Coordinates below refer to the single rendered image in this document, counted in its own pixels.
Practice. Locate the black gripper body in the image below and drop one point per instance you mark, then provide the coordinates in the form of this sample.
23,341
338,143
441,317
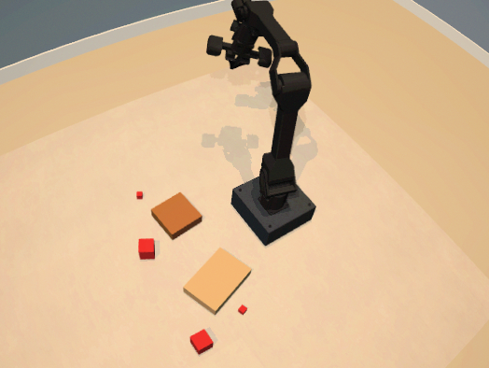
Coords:
215,45

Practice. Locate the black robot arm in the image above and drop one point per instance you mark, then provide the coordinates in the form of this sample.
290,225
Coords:
290,91

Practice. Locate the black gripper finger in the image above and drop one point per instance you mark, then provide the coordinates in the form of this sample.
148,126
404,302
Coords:
231,61
239,61

